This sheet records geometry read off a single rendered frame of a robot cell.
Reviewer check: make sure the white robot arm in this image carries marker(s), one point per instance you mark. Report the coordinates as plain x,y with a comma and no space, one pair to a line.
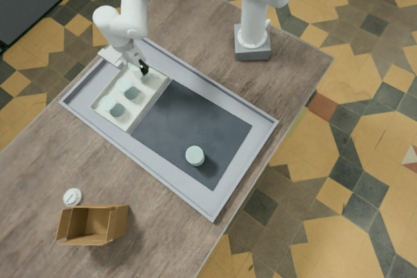
120,30

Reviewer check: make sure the brown cardboard box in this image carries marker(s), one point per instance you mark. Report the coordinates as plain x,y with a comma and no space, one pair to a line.
92,225

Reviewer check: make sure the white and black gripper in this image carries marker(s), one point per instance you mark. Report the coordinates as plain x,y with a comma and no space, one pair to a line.
137,58

